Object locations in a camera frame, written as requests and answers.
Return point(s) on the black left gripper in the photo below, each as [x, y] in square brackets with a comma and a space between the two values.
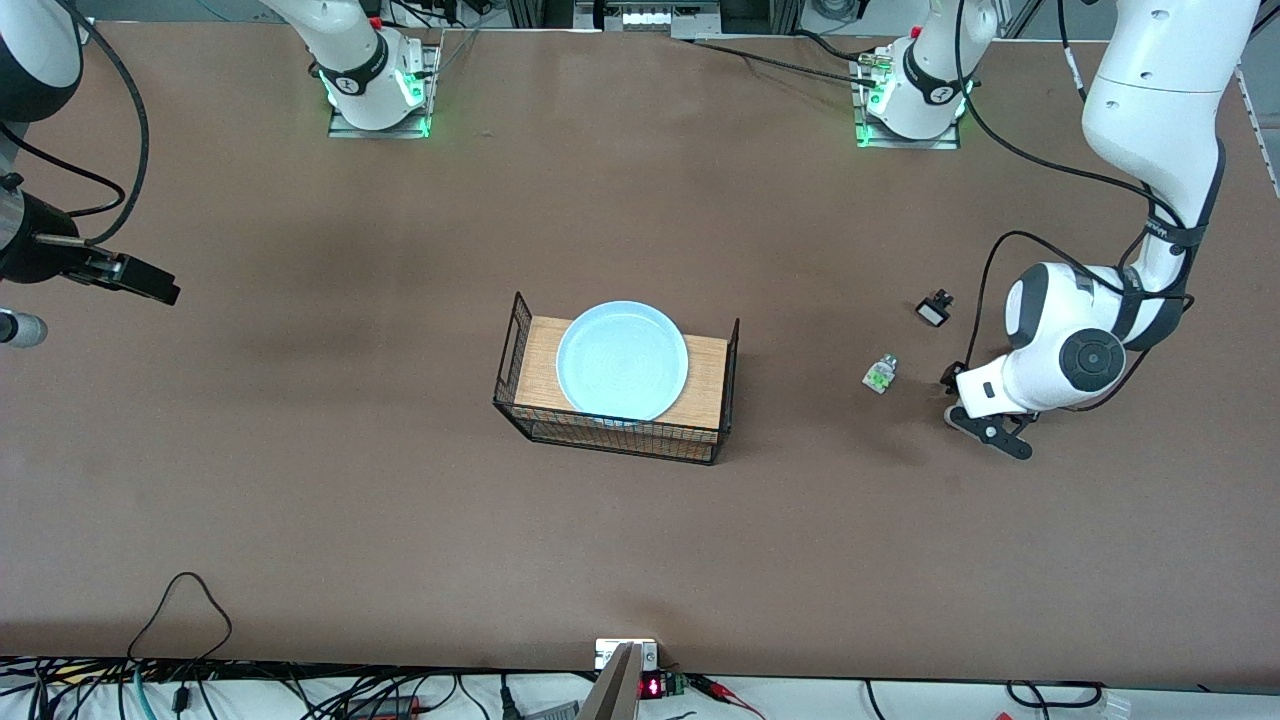
[948, 376]

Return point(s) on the green and white push button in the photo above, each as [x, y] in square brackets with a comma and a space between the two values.
[880, 375]

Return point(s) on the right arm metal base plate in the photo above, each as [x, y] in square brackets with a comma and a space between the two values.
[432, 90]

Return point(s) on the grey camera support beam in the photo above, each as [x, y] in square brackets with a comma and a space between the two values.
[612, 695]

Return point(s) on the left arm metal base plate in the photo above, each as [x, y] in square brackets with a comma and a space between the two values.
[865, 135]

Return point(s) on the red digit display module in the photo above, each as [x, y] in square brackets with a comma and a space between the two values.
[655, 687]

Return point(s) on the silver metal bracket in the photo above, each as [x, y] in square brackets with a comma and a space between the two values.
[605, 650]

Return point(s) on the black left camera bracket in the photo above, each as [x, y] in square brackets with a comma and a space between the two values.
[990, 432]

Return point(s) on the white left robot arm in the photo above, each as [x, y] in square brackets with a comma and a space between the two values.
[1150, 100]

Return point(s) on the red test probe leads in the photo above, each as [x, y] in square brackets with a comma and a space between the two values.
[725, 692]

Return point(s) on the aluminium frame rail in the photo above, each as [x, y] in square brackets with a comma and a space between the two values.
[650, 18]

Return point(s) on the light blue round plate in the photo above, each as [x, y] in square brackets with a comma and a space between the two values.
[622, 362]

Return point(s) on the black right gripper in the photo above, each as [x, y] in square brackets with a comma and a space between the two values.
[38, 258]

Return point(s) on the black power adapter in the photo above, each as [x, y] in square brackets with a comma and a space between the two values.
[385, 707]

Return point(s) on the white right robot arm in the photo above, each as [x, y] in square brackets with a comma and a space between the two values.
[360, 60]

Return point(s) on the black square push button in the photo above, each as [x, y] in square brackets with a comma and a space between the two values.
[934, 311]

